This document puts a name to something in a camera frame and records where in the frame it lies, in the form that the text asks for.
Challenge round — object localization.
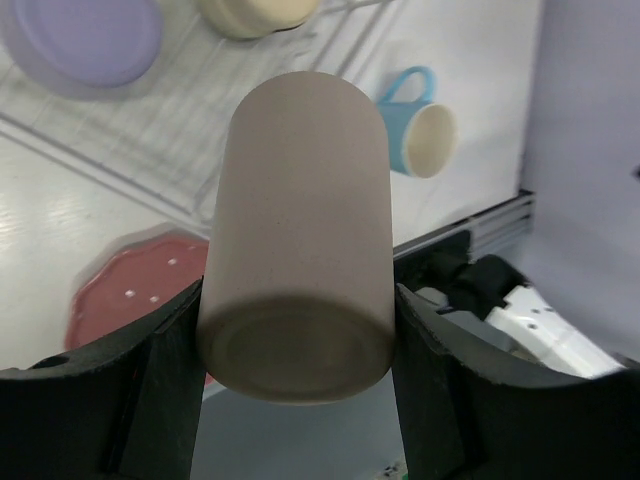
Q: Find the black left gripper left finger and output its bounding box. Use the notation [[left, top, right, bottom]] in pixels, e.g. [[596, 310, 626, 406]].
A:
[[1, 282, 205, 479]]

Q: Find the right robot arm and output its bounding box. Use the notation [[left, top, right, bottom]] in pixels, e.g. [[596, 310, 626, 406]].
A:
[[395, 248, 625, 379]]

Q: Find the light blue mug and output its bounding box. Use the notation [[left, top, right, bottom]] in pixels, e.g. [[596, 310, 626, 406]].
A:
[[377, 66, 458, 179]]

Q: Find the beige cup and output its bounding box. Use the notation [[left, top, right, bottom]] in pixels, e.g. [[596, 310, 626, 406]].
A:
[[196, 71, 395, 405]]

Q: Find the lavender cup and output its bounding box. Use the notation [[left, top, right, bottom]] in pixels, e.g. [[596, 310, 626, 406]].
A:
[[1, 0, 164, 101]]

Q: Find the white wire dish rack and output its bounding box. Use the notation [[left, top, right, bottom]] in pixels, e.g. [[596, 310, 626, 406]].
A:
[[1, 1, 402, 232]]

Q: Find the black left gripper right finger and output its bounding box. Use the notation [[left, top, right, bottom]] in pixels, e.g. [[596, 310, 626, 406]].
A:
[[393, 285, 639, 479]]

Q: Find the small metal cup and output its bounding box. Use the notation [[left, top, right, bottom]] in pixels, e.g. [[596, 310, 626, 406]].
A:
[[196, 0, 320, 40]]

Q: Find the pink polka dot plate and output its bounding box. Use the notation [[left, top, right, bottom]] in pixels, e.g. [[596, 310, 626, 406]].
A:
[[62, 230, 216, 386]]

